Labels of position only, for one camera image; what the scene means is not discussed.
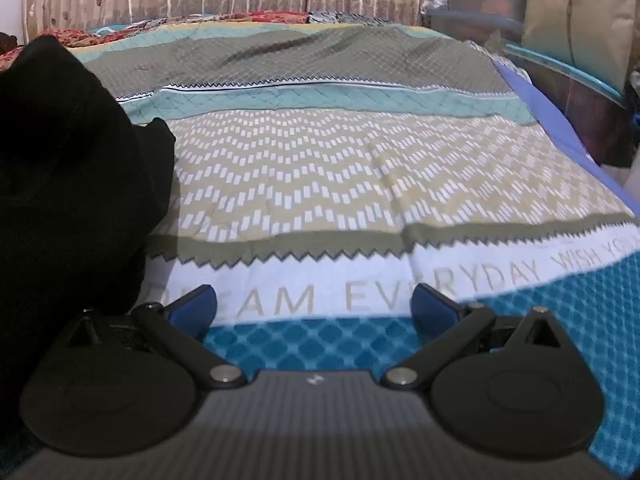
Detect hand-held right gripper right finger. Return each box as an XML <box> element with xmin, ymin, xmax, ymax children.
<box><xmin>382</xmin><ymin>282</ymin><xmax>569</xmax><ymax>389</ymax></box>

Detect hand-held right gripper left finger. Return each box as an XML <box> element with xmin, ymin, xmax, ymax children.
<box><xmin>65</xmin><ymin>283</ymin><xmax>247</xmax><ymax>389</ymax></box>

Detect black pants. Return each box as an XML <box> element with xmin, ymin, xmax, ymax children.
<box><xmin>0</xmin><ymin>35</ymin><xmax>179</xmax><ymax>413</ymax></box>

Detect printed patchwork blanket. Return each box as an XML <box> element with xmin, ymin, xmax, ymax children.
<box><xmin>66</xmin><ymin>22</ymin><xmax>640</xmax><ymax>463</ymax></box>

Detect purple bedsheet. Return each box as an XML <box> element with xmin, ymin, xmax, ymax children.
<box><xmin>492</xmin><ymin>54</ymin><xmax>640</xmax><ymax>202</ymax></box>

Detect red floral cloth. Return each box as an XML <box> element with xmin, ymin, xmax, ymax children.
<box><xmin>0</xmin><ymin>10</ymin><xmax>331</xmax><ymax>58</ymax></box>

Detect clear plastic storage box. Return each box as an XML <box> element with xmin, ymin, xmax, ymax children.
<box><xmin>419</xmin><ymin>0</ymin><xmax>532</xmax><ymax>57</ymax></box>

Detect beige cushion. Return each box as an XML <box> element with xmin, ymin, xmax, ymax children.
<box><xmin>522</xmin><ymin>0</ymin><xmax>640</xmax><ymax>97</ymax></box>

